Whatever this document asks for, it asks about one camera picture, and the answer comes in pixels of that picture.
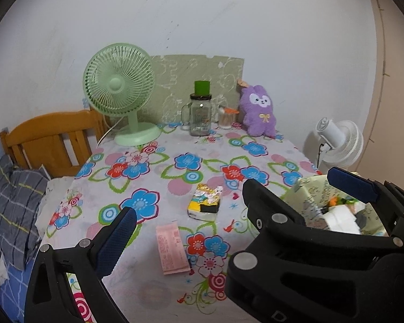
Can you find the grey plaid pillow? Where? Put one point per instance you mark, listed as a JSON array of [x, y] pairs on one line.
[[16, 202]]

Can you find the purple plush rabbit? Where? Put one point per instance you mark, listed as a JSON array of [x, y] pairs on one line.
[[259, 111]]

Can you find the pink tissue packet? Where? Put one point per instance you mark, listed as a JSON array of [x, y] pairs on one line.
[[171, 249]]

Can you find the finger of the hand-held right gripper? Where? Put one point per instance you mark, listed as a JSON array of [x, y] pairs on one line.
[[256, 276]]

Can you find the green desk fan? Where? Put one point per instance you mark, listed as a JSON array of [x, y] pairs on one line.
[[117, 80]]

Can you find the beige door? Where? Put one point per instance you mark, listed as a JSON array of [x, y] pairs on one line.
[[397, 107]]

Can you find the yellow cartoon tissue packet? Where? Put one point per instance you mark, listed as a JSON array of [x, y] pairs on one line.
[[203, 202]]

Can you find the wooden bed headboard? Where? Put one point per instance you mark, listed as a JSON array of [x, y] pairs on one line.
[[54, 131]]

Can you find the yellow cartoon storage box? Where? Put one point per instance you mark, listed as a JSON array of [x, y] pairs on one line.
[[309, 191]]

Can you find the green patterned wall sheet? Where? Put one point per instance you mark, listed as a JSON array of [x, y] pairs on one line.
[[181, 74]]

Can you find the floral tablecloth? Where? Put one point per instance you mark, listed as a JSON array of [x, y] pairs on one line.
[[148, 175]]

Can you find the small glass toothpick jar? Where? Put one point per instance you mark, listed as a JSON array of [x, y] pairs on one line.
[[226, 119]]

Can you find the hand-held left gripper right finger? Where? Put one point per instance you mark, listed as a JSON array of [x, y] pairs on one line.
[[351, 183]]

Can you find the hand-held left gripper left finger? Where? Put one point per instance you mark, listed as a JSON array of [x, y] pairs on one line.
[[116, 239]]

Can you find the glass jar mug green lid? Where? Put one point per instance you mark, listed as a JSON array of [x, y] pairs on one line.
[[199, 117]]

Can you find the white clip fan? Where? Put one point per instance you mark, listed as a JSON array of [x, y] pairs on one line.
[[343, 141]]

